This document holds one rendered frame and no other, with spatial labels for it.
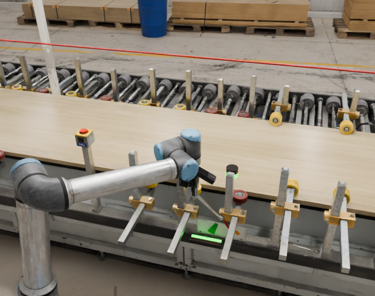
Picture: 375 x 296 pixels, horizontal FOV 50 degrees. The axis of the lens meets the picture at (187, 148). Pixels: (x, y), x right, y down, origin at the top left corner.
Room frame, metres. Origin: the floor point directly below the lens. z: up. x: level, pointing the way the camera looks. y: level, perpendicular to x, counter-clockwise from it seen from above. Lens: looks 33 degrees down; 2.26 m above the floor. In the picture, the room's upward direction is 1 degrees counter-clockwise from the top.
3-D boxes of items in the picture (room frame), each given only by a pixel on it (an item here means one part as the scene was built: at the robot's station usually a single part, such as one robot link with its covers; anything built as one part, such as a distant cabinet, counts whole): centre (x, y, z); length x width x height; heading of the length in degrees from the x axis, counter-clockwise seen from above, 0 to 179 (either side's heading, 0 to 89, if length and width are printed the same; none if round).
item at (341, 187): (1.41, -0.68, 0.91); 0.03 x 0.03 x 0.48; 73
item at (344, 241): (1.34, -0.70, 0.95); 0.50 x 0.04 x 0.04; 163
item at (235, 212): (1.55, -0.23, 0.85); 0.13 x 0.06 x 0.05; 73
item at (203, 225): (1.54, -0.17, 0.75); 0.26 x 0.01 x 0.10; 73
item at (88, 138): (1.77, 0.52, 1.18); 0.07 x 0.07 x 0.08; 73
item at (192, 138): (1.53, -0.01, 1.30); 0.10 x 0.09 x 0.12; 122
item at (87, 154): (1.77, 0.53, 0.93); 0.05 x 0.05 x 0.45; 73
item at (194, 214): (1.62, 0.01, 0.82); 0.13 x 0.06 x 0.05; 73
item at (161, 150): (1.46, 0.07, 1.30); 0.12 x 0.12 x 0.09; 32
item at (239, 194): (1.64, -0.27, 0.85); 0.08 x 0.08 x 0.11
